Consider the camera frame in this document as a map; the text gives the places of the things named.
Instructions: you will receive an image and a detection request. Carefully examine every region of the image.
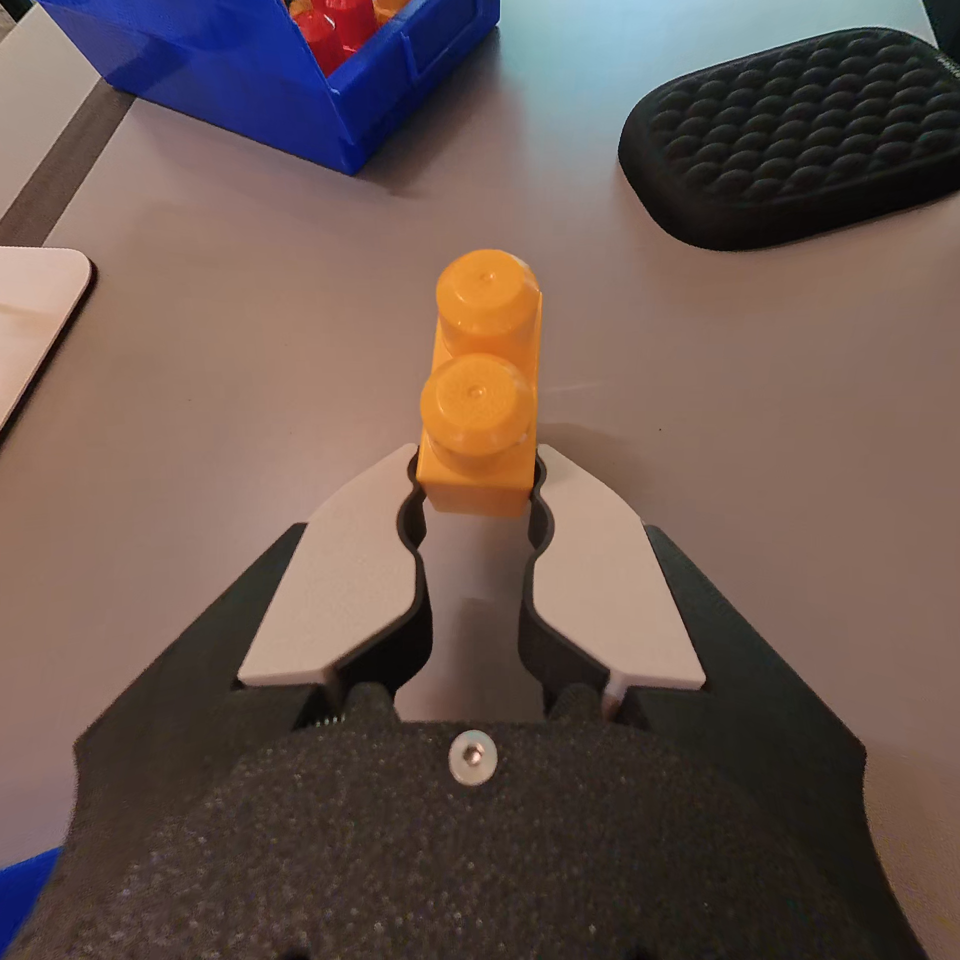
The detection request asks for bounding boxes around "blue plastic bin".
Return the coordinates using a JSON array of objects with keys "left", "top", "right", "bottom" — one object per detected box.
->
[
  {"left": 0, "top": 847, "right": 65, "bottom": 939},
  {"left": 37, "top": 0, "right": 502, "bottom": 177}
]

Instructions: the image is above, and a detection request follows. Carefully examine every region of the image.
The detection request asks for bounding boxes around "white display stand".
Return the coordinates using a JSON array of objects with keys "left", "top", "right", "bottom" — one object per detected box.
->
[{"left": 0, "top": 246, "right": 97, "bottom": 445}]

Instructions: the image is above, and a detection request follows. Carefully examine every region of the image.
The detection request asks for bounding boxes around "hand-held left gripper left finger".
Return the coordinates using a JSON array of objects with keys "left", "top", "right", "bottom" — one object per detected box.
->
[{"left": 236, "top": 442, "right": 436, "bottom": 721}]

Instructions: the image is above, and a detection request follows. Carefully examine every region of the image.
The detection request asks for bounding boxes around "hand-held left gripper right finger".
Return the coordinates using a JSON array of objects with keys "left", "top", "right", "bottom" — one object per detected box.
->
[{"left": 519, "top": 444, "right": 708, "bottom": 717}]

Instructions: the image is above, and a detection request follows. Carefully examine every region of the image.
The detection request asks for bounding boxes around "black textured pad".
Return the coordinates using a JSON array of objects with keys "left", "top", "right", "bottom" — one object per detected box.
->
[{"left": 618, "top": 27, "right": 960, "bottom": 252}]

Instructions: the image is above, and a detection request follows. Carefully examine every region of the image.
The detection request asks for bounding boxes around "cluster of mega blocks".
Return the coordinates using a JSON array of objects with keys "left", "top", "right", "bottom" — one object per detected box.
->
[{"left": 285, "top": 0, "right": 410, "bottom": 76}]

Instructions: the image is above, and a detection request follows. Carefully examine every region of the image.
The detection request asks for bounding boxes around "orange mega block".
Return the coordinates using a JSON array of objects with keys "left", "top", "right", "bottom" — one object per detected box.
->
[{"left": 417, "top": 247, "right": 545, "bottom": 519}]

